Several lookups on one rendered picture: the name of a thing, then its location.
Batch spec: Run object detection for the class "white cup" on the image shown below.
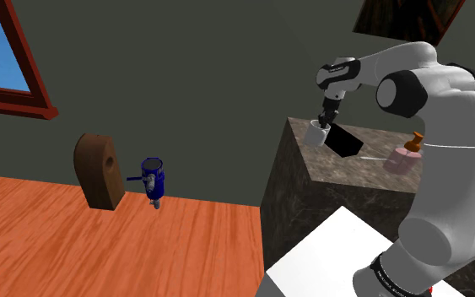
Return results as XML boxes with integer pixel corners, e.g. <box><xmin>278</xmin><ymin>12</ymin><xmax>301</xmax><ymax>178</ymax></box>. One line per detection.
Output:
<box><xmin>303</xmin><ymin>119</ymin><xmax>332</xmax><ymax>149</ymax></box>

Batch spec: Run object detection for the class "black box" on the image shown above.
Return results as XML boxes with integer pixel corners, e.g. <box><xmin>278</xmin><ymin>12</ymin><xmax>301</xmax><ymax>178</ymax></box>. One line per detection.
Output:
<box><xmin>323</xmin><ymin>122</ymin><xmax>364</xmax><ymax>159</ymax></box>

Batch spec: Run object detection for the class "pink soap bottle orange pump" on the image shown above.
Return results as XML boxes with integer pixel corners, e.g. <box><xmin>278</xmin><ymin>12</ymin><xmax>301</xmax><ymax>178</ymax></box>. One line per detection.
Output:
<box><xmin>382</xmin><ymin>131</ymin><xmax>424</xmax><ymax>176</ymax></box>

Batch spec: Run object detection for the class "brown marble counter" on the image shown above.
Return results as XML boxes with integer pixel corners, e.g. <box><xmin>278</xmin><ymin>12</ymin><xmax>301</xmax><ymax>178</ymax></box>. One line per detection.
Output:
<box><xmin>260</xmin><ymin>116</ymin><xmax>475</xmax><ymax>297</ymax></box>

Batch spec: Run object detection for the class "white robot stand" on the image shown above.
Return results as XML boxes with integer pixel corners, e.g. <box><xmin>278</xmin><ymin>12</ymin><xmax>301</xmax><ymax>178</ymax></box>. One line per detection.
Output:
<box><xmin>255</xmin><ymin>205</ymin><xmax>468</xmax><ymax>297</ymax></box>

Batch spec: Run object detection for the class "blue coffee machine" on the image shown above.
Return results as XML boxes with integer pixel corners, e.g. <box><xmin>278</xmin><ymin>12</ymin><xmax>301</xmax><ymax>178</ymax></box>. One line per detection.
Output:
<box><xmin>126</xmin><ymin>156</ymin><xmax>166</xmax><ymax>210</ymax></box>

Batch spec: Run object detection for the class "brown wooden arched block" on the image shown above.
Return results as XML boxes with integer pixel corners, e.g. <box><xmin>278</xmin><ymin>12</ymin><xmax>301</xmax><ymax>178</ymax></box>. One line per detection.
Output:
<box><xmin>73</xmin><ymin>132</ymin><xmax>127</xmax><ymax>212</ymax></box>

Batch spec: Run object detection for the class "dark wall picture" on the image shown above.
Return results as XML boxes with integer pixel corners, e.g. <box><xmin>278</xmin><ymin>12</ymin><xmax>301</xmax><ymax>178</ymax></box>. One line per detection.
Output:
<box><xmin>351</xmin><ymin>0</ymin><xmax>467</xmax><ymax>47</ymax></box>

